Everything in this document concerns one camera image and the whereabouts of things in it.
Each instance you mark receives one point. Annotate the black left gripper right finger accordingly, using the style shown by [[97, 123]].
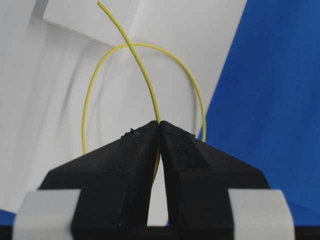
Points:
[[212, 195]]

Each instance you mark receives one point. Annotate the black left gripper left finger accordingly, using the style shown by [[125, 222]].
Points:
[[101, 195]]

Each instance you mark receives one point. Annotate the large white base board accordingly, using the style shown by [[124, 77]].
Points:
[[45, 71]]

